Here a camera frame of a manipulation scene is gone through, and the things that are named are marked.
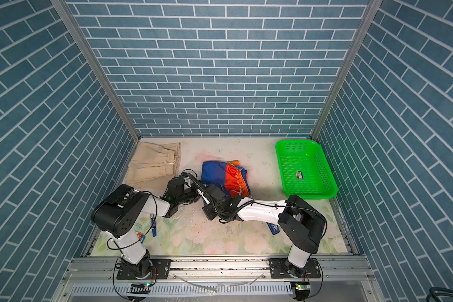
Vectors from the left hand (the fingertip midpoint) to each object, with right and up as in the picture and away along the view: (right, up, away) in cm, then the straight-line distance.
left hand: (209, 188), depth 93 cm
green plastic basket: (+53, +7, +14) cm, 56 cm away
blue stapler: (+30, -16, -11) cm, 36 cm away
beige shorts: (-33, +11, +11) cm, 36 cm away
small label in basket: (+49, +5, +10) cm, 50 cm away
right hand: (-1, -6, -9) cm, 11 cm away
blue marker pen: (-24, -16, -9) cm, 30 cm away
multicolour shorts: (+12, +5, +2) cm, 13 cm away
